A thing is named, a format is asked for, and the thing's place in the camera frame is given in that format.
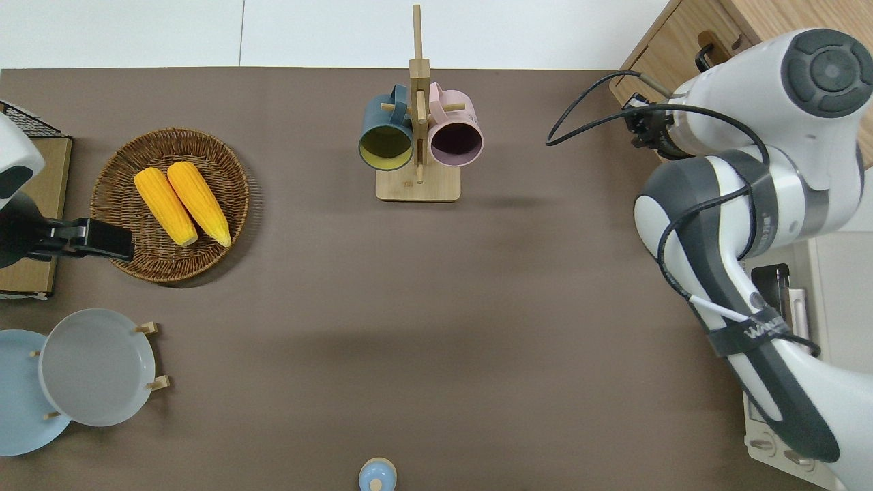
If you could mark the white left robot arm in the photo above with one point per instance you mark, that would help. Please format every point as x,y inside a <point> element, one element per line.
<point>17,157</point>

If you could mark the yellow corn cob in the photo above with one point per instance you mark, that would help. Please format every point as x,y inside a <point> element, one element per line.
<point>199,203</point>
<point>166,208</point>

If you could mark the brown table mat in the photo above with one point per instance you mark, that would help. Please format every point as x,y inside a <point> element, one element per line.
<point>409,307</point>

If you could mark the grey plate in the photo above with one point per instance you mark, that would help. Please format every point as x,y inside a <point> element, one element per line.
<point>95,368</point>

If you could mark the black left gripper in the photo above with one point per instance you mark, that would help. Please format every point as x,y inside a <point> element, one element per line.
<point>61,240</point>

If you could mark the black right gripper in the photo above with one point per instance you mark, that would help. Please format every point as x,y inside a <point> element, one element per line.
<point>661,133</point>

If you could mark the light blue plate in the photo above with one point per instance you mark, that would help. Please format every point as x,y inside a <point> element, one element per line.
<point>20,409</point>

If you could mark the wooden cabinet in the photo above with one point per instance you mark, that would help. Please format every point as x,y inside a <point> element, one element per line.
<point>784,17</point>

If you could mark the pink mug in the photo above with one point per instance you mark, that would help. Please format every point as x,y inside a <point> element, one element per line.
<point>455,119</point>

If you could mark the brown wicker basket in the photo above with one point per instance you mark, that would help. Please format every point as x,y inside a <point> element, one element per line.
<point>170,266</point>

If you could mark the blue mug yellow inside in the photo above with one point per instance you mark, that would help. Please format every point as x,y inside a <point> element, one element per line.
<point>385,123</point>

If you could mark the wooden drawer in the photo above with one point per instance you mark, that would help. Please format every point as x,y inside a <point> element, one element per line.
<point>675,48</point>

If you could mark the wooden plate rack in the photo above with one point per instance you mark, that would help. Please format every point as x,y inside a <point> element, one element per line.
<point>151,328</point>

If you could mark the cream toaster oven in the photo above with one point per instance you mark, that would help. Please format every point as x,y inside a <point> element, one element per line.
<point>771,279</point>

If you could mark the wooden mug tree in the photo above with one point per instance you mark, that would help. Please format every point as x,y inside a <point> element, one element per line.
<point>417,187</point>

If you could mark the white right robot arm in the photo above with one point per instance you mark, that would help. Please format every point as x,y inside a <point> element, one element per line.
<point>764,204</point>

